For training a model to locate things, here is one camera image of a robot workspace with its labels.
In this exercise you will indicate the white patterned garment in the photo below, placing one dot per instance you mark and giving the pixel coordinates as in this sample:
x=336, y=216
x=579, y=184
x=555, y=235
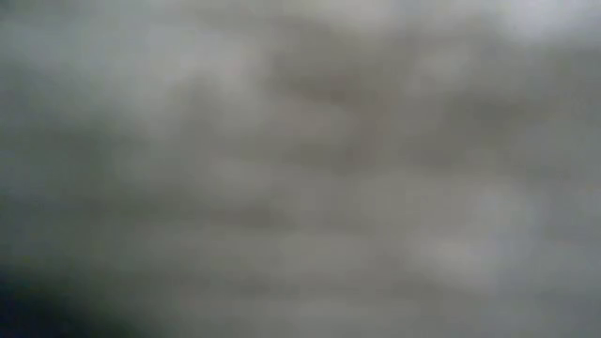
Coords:
x=300, y=169

